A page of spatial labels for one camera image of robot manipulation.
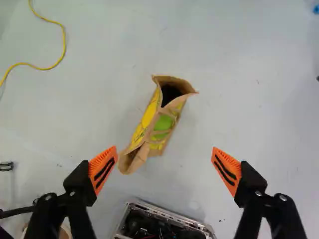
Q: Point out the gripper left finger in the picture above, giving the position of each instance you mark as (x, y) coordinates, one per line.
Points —
(79, 184)

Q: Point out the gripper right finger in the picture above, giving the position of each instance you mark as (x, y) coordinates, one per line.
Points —
(251, 185)

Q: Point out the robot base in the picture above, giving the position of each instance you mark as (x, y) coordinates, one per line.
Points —
(159, 221)

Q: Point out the brown paper bag yellow print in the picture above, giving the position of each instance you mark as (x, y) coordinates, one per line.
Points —
(149, 129)

